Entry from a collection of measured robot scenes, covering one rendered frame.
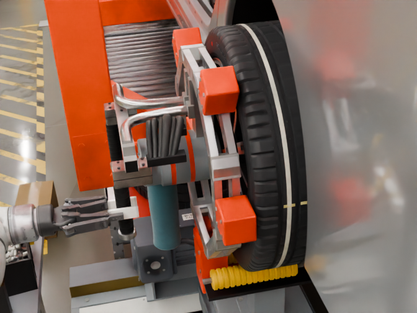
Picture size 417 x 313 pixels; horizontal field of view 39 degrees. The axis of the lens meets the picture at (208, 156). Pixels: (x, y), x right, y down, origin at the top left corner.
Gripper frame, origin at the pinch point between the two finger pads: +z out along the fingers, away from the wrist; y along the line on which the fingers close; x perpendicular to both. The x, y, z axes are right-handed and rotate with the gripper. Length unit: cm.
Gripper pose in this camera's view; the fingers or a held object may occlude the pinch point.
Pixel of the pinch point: (123, 208)
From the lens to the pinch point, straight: 144.6
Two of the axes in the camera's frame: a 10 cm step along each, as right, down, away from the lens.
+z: 9.8, -1.4, 1.5
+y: 2.0, 4.8, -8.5
